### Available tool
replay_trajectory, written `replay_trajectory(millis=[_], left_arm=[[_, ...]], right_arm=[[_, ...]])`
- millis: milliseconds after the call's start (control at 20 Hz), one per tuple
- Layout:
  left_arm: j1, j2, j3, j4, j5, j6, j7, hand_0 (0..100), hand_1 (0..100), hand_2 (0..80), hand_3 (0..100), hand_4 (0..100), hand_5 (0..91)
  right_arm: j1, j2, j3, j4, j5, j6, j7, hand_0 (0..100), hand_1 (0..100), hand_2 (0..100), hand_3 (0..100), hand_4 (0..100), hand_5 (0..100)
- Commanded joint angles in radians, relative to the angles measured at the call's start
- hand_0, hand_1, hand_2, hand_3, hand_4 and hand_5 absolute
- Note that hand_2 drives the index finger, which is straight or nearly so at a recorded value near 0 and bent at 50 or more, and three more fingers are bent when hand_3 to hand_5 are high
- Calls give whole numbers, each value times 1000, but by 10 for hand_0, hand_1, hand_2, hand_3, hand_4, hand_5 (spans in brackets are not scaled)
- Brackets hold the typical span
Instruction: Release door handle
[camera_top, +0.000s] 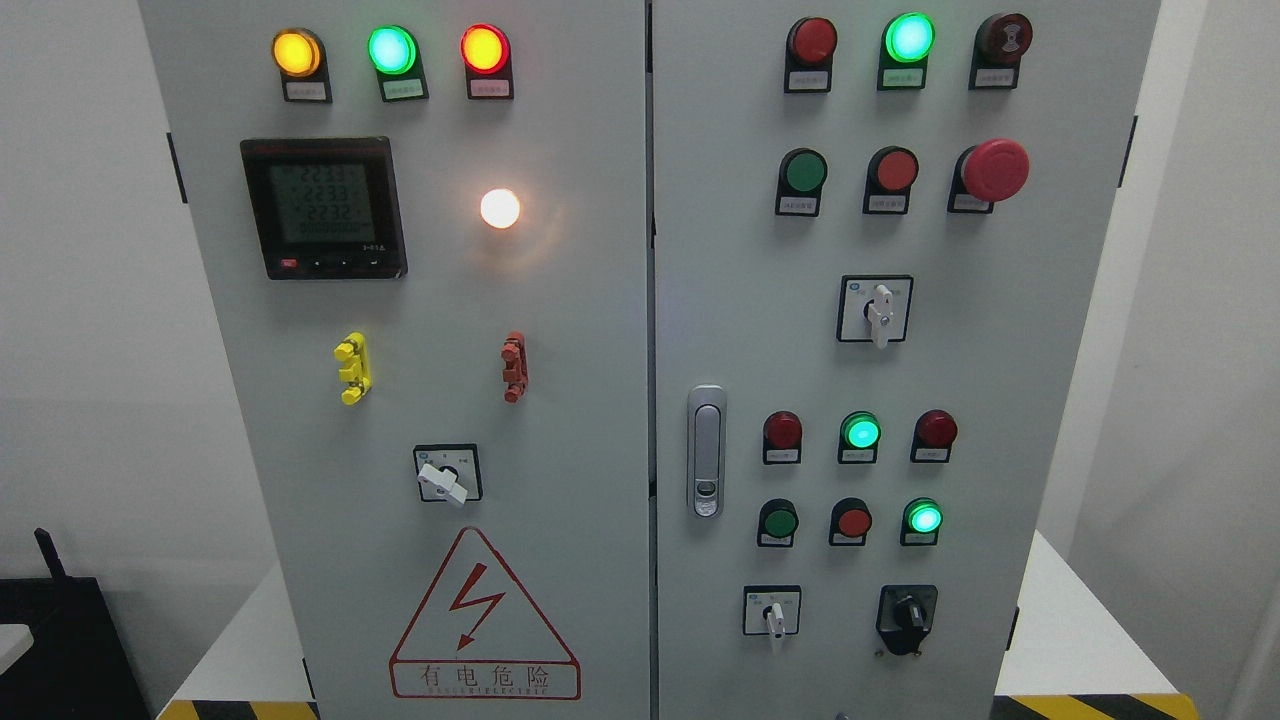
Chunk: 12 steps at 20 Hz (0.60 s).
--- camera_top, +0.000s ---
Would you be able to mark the green lit button lower right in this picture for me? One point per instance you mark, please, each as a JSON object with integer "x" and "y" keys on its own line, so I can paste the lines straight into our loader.
{"x": 921, "y": 521}

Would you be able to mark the red push button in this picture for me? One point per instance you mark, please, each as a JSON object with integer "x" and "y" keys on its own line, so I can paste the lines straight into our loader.
{"x": 849, "y": 522}
{"x": 890, "y": 174}

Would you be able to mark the green lit light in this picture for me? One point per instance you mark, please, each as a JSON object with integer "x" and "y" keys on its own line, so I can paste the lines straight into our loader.
{"x": 907, "y": 42}
{"x": 860, "y": 433}

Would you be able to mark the green push button upper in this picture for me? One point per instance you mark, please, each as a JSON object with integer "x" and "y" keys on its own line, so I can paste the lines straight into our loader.
{"x": 800, "y": 181}

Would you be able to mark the grey left cabinet door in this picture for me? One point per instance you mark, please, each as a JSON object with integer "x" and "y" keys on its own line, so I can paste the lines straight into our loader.
{"x": 565, "y": 470}

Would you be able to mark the black digital power meter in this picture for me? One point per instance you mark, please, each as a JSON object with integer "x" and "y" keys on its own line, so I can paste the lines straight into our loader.
{"x": 326, "y": 209}

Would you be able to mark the black rotary switch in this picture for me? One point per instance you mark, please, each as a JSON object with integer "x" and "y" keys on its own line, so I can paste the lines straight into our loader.
{"x": 905, "y": 616}

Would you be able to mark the green lit light top right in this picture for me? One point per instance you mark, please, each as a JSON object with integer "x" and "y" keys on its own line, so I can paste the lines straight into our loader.
{"x": 907, "y": 42}

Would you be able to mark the grey right cabinet door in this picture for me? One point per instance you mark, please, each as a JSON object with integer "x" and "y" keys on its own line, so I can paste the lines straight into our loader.
{"x": 748, "y": 301}

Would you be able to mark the red indicator light middle right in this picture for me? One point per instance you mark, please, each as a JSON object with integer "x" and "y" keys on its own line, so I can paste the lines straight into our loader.
{"x": 934, "y": 435}

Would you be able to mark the yellow terminal connector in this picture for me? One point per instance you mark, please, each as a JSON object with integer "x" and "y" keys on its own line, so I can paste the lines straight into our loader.
{"x": 352, "y": 354}

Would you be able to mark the white selector switch left door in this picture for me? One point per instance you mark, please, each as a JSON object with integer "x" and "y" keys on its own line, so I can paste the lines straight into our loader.
{"x": 448, "y": 473}

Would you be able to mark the green lit light middle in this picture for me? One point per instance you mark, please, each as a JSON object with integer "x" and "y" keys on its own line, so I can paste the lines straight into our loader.
{"x": 860, "y": 433}

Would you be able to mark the green push button lower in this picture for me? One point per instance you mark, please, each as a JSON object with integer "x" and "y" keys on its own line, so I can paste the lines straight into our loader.
{"x": 777, "y": 524}

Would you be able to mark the red electric warning sticker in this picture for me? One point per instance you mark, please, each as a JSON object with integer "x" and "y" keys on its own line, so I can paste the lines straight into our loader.
{"x": 477, "y": 634}

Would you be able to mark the white selector switch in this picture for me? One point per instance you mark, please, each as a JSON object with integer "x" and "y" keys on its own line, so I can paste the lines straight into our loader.
{"x": 874, "y": 309}
{"x": 771, "y": 611}

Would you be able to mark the black box at left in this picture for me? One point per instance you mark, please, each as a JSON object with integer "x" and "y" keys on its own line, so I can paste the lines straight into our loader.
{"x": 76, "y": 667}

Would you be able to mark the grey cabinet door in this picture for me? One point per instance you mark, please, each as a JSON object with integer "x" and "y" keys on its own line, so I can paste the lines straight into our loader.
{"x": 565, "y": 470}
{"x": 748, "y": 301}

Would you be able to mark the red push button upper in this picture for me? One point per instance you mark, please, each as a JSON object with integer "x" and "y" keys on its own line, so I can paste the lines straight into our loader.
{"x": 890, "y": 174}

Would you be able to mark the white lit indicator lamp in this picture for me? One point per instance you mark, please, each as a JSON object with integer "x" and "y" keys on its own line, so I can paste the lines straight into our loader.
{"x": 500, "y": 208}

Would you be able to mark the dark red buzzer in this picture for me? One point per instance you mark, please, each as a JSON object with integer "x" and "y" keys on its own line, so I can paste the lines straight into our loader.
{"x": 1000, "y": 43}

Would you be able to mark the red emergency stop button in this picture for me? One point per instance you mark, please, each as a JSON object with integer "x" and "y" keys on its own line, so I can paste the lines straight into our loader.
{"x": 987, "y": 173}

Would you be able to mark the red indicator light top right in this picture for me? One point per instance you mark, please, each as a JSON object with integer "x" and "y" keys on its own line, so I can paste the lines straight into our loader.
{"x": 809, "y": 51}

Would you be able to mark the red push button lower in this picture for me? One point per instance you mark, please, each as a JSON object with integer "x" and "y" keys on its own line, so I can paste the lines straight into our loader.
{"x": 849, "y": 522}

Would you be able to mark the red lit indicator light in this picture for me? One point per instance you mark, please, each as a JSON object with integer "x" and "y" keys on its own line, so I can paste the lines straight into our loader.
{"x": 486, "y": 56}

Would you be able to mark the red indicator light middle left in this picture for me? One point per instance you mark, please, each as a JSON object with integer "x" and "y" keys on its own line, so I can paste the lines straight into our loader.
{"x": 782, "y": 439}

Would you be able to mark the white selector switch lower right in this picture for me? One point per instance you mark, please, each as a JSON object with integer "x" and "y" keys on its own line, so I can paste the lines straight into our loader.
{"x": 771, "y": 611}

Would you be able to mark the silver door handle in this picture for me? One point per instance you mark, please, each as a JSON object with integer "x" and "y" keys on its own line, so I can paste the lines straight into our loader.
{"x": 706, "y": 408}

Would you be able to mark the yellow indicator light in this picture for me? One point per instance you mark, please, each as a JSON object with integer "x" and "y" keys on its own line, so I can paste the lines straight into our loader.
{"x": 300, "y": 58}

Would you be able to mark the green indicator light top left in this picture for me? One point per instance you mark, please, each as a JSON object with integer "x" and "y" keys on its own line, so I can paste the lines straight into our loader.
{"x": 395, "y": 57}

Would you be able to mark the green push button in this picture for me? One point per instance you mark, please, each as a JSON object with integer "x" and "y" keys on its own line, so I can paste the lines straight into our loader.
{"x": 800, "y": 181}
{"x": 777, "y": 524}

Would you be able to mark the red terminal connector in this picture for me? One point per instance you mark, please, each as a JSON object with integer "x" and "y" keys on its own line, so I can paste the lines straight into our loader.
{"x": 515, "y": 371}

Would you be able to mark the white selector switch upper right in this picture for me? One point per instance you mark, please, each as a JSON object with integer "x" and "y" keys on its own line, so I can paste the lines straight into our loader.
{"x": 874, "y": 309}

